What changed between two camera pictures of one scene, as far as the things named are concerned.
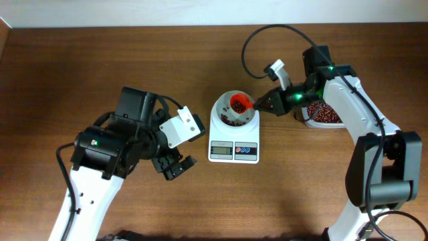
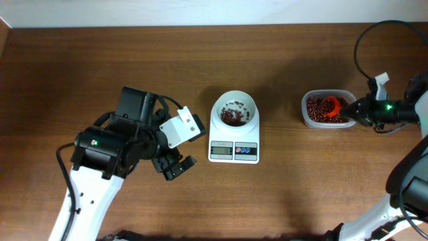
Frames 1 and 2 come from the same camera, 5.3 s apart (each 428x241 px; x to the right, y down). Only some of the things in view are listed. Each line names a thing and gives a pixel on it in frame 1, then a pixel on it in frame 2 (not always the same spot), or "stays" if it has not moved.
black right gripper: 284,100 → 366,111
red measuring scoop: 240,103 → 330,106
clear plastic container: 317,114 stays
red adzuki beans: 319,112 stays
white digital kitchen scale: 239,148 stays
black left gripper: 163,165 stays
